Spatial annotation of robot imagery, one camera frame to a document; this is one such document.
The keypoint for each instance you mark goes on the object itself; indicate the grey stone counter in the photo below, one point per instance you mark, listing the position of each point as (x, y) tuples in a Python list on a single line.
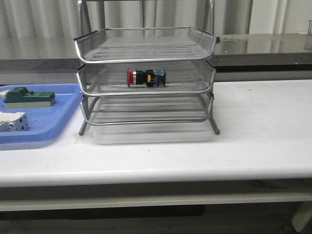
[(254, 52)]

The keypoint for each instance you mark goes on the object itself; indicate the green terminal block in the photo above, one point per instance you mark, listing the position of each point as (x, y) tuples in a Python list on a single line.
[(21, 97)]

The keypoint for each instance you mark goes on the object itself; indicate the white table leg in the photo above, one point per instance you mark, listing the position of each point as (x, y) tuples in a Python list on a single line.
[(302, 216)]

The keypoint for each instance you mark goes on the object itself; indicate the red emergency stop button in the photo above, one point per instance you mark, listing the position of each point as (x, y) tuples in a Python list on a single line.
[(151, 77)]

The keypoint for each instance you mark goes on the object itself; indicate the blue plastic tray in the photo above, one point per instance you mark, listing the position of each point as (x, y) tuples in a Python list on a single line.
[(44, 123)]

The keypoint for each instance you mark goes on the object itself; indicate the white circuit breaker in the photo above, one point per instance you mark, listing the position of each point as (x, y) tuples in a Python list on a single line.
[(12, 122)]

